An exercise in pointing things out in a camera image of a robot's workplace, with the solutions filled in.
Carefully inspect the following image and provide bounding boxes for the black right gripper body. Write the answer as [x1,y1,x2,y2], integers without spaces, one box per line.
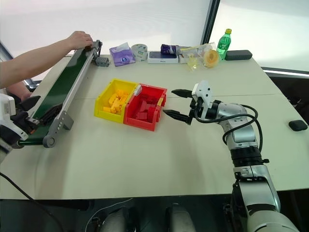
[189,96,206,126]

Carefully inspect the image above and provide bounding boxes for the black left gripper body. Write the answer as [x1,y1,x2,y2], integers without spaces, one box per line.
[9,110,41,136]

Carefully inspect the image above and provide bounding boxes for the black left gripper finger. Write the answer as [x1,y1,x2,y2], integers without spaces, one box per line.
[18,95,42,111]
[35,103,64,127]

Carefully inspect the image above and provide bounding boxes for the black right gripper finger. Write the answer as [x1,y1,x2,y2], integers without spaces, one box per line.
[163,109,193,126]
[171,88,194,99]

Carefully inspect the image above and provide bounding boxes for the person's bare hand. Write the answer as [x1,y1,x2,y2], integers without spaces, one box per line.
[66,30,94,50]

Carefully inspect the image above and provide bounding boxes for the red toy block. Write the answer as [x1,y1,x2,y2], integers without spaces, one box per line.
[131,112,149,121]
[146,107,158,123]
[141,95,156,107]

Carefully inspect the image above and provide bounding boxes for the red plastic bin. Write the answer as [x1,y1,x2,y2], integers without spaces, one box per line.
[123,83,168,132]

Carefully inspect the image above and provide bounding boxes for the clear plastic bag yellow pieces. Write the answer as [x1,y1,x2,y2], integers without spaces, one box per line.
[178,42,217,73]

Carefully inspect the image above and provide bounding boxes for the white phone box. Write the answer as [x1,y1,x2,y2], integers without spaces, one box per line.
[147,50,181,64]

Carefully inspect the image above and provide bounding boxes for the yellow round bun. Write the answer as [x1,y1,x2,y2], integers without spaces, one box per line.
[203,49,220,69]

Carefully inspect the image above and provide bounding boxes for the purple snack bag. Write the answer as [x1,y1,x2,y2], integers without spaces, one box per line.
[160,43,181,56]

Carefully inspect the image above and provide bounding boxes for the clear tape roll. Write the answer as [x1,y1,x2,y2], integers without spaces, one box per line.
[130,43,149,62]

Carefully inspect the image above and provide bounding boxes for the green soda bottle yellow cap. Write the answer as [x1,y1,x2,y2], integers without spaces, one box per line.
[216,28,233,61]

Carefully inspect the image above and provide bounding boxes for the yellow plastic bin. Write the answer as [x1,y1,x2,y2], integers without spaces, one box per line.
[94,78,140,125]

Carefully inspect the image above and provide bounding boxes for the long black case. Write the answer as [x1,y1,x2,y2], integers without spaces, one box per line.
[224,49,253,61]

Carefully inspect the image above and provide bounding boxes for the purple tissue pack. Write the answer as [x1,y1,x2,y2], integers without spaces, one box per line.
[109,42,136,67]

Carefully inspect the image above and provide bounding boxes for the dark rounded shape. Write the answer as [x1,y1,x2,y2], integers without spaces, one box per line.
[165,203,197,232]
[100,205,137,232]

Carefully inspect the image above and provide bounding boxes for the black mouse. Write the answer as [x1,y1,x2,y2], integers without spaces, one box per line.
[288,119,309,132]

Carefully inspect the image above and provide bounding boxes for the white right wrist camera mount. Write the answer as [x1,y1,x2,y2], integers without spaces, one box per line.
[191,80,214,119]

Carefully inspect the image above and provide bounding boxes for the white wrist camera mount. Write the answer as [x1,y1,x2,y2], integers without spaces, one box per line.
[0,93,27,145]
[191,80,214,119]

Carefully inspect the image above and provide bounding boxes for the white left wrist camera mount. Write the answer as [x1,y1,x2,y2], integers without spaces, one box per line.
[0,93,27,145]

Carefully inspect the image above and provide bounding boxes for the green conveyor belt grey frame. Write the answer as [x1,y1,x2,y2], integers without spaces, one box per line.
[17,39,103,149]

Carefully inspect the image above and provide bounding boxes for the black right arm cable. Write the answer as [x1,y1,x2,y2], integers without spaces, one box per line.
[194,103,264,160]

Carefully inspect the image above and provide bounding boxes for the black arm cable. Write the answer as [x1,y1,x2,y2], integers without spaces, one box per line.
[194,103,264,160]
[0,172,65,232]

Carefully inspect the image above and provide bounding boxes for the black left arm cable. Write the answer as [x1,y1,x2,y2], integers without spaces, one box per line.
[0,172,65,232]

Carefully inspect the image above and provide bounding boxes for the dark window frame post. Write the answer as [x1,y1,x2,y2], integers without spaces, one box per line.
[200,0,221,47]

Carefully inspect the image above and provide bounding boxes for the thin white cable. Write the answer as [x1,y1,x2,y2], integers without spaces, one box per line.
[85,197,134,232]

